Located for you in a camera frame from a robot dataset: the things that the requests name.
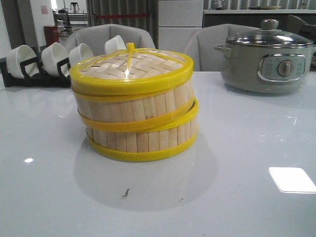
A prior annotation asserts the white bowl right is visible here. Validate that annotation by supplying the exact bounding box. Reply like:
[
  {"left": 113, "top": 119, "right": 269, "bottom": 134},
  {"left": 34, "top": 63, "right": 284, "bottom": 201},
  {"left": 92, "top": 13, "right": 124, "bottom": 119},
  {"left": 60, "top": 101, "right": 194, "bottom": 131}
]
[{"left": 104, "top": 35, "right": 126, "bottom": 54}]

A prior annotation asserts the grey electric cooking pot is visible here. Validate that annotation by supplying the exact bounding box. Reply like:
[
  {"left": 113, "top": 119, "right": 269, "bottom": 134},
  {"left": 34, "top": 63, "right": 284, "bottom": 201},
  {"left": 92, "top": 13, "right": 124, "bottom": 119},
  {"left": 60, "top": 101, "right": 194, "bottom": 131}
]
[{"left": 215, "top": 43, "right": 316, "bottom": 94}]

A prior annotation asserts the grey counter shelf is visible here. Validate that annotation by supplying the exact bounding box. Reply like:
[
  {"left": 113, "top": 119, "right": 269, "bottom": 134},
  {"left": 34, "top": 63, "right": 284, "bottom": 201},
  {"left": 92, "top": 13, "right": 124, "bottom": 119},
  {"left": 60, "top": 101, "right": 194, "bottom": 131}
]
[{"left": 202, "top": 9, "right": 316, "bottom": 29}]

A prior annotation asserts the white bowl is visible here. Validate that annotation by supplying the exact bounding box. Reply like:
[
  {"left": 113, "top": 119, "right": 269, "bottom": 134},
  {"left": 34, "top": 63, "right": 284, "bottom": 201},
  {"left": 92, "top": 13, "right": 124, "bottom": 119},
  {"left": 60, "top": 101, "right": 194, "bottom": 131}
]
[
  {"left": 69, "top": 43, "right": 94, "bottom": 67},
  {"left": 104, "top": 35, "right": 126, "bottom": 54},
  {"left": 6, "top": 45, "right": 36, "bottom": 79},
  {"left": 41, "top": 42, "right": 69, "bottom": 78}
]

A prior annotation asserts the woven bamboo steamer lid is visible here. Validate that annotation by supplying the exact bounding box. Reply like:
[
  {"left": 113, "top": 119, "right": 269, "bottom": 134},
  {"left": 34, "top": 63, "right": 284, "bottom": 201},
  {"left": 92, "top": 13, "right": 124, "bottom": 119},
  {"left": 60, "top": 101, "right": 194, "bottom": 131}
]
[{"left": 70, "top": 43, "right": 194, "bottom": 96}]

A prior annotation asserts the black bowl rack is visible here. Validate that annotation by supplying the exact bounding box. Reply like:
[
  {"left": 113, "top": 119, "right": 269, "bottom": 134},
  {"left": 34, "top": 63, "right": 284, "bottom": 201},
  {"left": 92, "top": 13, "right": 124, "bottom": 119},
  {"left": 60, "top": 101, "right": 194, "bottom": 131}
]
[{"left": 0, "top": 56, "right": 71, "bottom": 87}]

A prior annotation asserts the grey chair right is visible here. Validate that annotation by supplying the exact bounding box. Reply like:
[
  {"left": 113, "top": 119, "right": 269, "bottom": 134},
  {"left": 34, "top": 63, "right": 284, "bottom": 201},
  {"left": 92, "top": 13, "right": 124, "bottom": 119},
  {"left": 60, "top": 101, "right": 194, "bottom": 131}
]
[{"left": 182, "top": 24, "right": 257, "bottom": 72}]

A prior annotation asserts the glass pot lid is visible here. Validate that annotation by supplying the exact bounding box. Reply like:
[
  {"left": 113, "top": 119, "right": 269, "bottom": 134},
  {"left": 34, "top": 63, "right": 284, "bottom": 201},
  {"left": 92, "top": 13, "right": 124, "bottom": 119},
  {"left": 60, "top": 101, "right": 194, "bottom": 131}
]
[{"left": 226, "top": 19, "right": 314, "bottom": 48}]

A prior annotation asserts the red cylinder container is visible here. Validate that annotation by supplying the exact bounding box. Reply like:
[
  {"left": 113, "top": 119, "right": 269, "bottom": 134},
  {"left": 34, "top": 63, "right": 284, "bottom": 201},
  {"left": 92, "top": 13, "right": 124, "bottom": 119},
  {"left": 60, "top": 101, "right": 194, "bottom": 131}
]
[{"left": 43, "top": 25, "right": 59, "bottom": 46}]

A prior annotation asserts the bamboo steamer tray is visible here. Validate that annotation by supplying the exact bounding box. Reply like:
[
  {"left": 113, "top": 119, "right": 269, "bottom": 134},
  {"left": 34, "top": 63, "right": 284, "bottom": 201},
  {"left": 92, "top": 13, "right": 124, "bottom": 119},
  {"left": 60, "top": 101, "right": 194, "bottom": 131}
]
[
  {"left": 85, "top": 101, "right": 199, "bottom": 162},
  {"left": 73, "top": 79, "right": 194, "bottom": 132}
]

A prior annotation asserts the grey chair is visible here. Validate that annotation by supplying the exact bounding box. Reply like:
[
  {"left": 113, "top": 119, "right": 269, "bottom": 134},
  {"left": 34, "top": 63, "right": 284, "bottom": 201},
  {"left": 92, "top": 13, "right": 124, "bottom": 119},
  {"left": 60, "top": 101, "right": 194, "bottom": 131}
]
[
  {"left": 62, "top": 24, "right": 156, "bottom": 56},
  {"left": 182, "top": 24, "right": 257, "bottom": 72}
]

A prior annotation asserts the white cabinet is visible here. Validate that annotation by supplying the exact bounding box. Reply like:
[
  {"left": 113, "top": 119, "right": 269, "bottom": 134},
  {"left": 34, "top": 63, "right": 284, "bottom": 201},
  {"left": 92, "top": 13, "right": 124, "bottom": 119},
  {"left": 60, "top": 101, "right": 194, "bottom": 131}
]
[{"left": 158, "top": 0, "right": 203, "bottom": 52}]

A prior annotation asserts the white bowl far left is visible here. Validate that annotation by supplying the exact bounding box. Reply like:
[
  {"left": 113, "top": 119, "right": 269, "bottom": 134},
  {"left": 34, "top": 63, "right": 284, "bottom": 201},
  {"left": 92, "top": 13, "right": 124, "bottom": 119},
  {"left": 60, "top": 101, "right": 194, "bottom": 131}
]
[{"left": 6, "top": 45, "right": 36, "bottom": 79}]

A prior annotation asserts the grey chair left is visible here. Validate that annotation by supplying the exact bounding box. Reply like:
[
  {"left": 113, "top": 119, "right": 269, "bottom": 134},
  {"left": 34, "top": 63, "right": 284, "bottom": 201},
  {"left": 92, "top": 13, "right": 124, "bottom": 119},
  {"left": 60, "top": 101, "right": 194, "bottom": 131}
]
[{"left": 62, "top": 24, "right": 156, "bottom": 56}]

